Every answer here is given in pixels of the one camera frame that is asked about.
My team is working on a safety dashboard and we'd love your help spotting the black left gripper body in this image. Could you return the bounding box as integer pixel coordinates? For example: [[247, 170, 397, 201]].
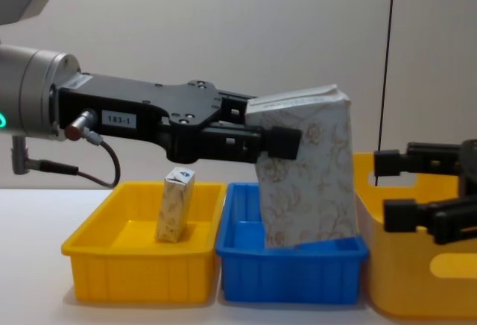
[[50, 72, 226, 165]]

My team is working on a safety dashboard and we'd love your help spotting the large floral tissue pack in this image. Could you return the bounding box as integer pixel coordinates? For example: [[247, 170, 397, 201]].
[[244, 83, 361, 250]]

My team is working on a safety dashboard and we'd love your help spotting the yellow plastic basket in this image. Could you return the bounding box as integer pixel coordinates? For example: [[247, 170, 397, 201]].
[[351, 151, 477, 321]]

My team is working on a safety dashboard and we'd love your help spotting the small floral tissue pack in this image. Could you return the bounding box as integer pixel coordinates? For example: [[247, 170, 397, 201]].
[[154, 166, 197, 244]]

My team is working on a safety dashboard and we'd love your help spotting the blue plastic tray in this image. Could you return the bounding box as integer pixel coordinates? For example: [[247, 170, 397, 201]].
[[215, 181, 370, 303]]

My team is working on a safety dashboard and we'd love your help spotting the yellow plastic tray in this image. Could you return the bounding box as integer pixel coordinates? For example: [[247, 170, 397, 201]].
[[60, 180, 229, 303]]

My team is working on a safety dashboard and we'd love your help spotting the dark cable with silver plug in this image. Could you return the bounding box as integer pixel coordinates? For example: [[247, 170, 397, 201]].
[[10, 110, 122, 189]]

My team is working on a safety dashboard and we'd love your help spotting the thin black hanging cable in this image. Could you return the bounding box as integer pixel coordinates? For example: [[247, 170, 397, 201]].
[[376, 0, 397, 189]]

